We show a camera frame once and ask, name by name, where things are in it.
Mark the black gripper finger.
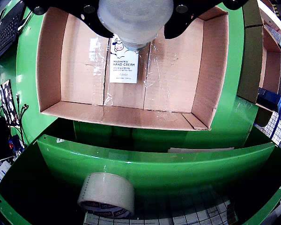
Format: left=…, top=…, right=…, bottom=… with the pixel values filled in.
left=164, top=0, right=249, bottom=40
left=23, top=0, right=115, bottom=38

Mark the translucent white suction cup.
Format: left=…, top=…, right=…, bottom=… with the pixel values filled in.
left=97, top=0, right=174, bottom=51

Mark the large cardboard tray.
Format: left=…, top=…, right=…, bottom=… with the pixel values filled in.
left=36, top=6, right=230, bottom=131

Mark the cow print hand cream box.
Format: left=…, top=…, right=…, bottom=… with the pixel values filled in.
left=109, top=34, right=140, bottom=84

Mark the cardboard box with green flap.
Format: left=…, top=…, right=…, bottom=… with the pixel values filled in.
left=236, top=0, right=281, bottom=127

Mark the black keyboard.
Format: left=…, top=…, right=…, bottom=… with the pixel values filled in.
left=0, top=1, right=25, bottom=62

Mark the large white carton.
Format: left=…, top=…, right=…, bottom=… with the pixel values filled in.
left=257, top=0, right=281, bottom=36

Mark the carton with lavender lid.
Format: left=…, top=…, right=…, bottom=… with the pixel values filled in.
left=263, top=24, right=281, bottom=50

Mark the cow print carton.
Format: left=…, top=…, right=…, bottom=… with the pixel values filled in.
left=0, top=79, right=18, bottom=122

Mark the black pouch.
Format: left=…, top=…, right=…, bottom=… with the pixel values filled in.
left=0, top=117, right=14, bottom=160

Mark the green metal shelf unit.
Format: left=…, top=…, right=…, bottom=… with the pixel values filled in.
left=0, top=133, right=281, bottom=225

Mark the clear packing tape roll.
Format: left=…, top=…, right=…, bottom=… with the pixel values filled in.
left=77, top=172, right=135, bottom=218

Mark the white grid sheet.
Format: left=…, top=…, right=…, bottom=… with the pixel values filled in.
left=84, top=199, right=237, bottom=225

